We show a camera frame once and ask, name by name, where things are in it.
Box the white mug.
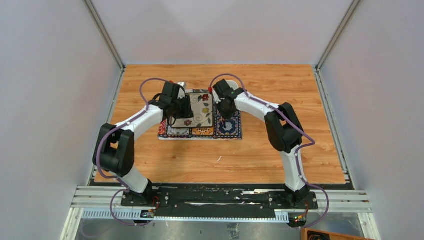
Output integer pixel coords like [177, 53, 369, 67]
[226, 80, 239, 90]

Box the square floral plate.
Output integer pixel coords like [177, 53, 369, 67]
[169, 92, 214, 129]

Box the orange wooden box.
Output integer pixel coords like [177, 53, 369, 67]
[300, 228, 367, 240]

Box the aluminium frame rail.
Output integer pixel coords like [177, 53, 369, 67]
[71, 186, 372, 224]

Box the colourful patterned placemat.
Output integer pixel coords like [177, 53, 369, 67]
[157, 89, 243, 140]

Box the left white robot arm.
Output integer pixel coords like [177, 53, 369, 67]
[92, 80, 194, 207]

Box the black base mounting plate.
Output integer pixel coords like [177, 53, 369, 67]
[120, 183, 319, 219]

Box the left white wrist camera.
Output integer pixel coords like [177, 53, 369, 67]
[177, 81, 187, 99]

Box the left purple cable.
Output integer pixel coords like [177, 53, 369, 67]
[96, 78, 170, 228]

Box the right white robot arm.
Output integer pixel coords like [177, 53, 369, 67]
[208, 79, 310, 209]

